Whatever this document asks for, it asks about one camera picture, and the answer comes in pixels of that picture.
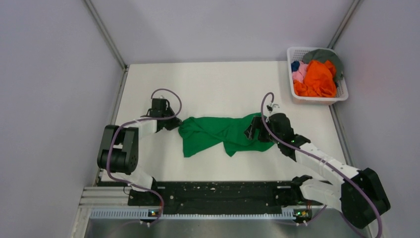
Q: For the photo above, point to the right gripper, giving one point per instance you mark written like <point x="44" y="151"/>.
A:
<point x="250" y="132"/>

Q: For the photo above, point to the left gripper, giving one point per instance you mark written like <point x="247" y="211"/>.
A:
<point x="176" y="123"/>

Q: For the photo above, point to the green t-shirt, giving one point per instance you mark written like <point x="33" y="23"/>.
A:
<point x="199" y="134"/>

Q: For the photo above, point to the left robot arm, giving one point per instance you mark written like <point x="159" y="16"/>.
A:
<point x="119" y="149"/>

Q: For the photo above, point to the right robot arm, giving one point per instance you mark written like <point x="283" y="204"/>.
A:
<point x="357" y="194"/>

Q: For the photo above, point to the pink garment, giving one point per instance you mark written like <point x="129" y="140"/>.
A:
<point x="301" y="73"/>

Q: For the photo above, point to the dark blue garment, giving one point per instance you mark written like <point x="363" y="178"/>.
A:
<point x="295" y="65"/>

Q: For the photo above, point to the orange t-shirt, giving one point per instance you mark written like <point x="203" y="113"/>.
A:
<point x="318" y="81"/>

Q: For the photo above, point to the white plastic basket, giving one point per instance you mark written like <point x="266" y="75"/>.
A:
<point x="297" y="54"/>

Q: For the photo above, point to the grey-green garment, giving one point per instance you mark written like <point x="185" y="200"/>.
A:
<point x="322" y="55"/>

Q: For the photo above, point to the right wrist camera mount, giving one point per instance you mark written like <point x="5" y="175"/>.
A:
<point x="273" y="108"/>

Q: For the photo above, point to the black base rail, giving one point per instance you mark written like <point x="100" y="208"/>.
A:
<point x="220" y="197"/>

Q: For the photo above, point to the white cable duct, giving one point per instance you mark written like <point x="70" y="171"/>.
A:
<point x="150" y="214"/>

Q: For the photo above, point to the left corner aluminium post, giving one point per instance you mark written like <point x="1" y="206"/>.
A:
<point x="105" y="33"/>

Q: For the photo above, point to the corner aluminium post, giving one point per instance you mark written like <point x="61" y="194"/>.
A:
<point x="354" y="6"/>
<point x="105" y="33"/>

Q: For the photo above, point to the right corner aluminium post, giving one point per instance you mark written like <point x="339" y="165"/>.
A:
<point x="354" y="6"/>

